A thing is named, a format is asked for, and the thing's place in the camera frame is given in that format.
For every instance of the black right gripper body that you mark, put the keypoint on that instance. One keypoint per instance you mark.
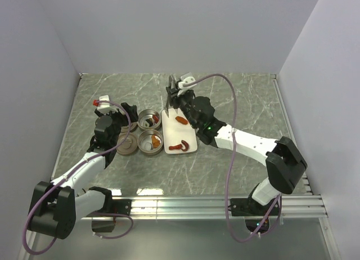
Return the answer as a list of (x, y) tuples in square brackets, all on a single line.
[(183, 101)]

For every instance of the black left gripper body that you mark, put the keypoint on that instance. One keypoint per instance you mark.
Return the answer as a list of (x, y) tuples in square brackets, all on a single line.
[(118, 119)]

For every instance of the sushi roll piece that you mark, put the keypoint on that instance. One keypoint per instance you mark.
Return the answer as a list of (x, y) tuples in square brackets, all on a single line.
[(146, 124)]

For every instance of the metal tongs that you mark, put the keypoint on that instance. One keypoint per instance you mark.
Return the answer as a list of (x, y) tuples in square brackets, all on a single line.
[(172, 90)]

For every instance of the orange triangular food piece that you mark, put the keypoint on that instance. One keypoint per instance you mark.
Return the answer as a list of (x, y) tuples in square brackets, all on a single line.
[(155, 118)]

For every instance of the white round food piece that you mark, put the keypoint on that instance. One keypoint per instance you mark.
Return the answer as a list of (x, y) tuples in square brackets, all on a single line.
[(148, 146)]

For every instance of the orange fried food piece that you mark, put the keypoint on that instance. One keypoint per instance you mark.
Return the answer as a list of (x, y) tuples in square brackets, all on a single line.
[(155, 141)]

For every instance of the red sausage piece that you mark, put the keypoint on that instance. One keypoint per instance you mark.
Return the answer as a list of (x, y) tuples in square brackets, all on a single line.
[(175, 147)]

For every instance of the red curved sausage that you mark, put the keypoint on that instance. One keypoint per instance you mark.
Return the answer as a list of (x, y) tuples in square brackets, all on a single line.
[(185, 146)]

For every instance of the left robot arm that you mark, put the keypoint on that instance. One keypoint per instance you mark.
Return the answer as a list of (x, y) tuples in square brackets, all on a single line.
[(57, 205)]

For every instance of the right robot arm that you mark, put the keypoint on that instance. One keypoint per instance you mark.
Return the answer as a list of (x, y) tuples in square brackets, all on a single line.
[(284, 163)]

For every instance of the far metal lunch tin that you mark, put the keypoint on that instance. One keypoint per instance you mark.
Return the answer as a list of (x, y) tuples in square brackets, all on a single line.
[(147, 114)]

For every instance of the metal lunch tin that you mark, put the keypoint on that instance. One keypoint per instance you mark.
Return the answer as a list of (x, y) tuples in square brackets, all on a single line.
[(150, 142), (147, 114)]

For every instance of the near metal lunch tin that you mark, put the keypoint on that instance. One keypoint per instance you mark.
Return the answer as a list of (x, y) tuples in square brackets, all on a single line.
[(150, 142)]

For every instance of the far brown tin lid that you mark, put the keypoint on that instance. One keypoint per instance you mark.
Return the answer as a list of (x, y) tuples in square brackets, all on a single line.
[(131, 128)]

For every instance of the brown tin lid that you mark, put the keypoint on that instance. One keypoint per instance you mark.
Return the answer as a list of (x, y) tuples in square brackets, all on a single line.
[(131, 128), (129, 144)]

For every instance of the near brown tin lid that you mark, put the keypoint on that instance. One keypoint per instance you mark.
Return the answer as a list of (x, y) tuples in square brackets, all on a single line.
[(129, 144)]

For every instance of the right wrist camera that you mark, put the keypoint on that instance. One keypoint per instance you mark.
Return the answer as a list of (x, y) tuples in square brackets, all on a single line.
[(186, 81)]

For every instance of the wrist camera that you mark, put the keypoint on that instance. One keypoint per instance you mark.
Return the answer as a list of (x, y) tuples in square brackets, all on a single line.
[(103, 105), (186, 81)]

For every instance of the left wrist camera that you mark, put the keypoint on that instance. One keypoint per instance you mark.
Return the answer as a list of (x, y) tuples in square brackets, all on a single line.
[(103, 105)]

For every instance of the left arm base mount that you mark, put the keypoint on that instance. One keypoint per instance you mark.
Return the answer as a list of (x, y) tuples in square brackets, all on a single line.
[(113, 208)]

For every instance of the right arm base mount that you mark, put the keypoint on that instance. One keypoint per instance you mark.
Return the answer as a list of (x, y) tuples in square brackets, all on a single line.
[(250, 208)]

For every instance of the side aluminium rail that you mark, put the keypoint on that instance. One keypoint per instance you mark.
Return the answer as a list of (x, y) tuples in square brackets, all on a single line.
[(304, 179)]

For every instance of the aluminium frame rail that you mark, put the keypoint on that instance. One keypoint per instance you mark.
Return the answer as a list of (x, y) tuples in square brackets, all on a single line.
[(212, 207)]

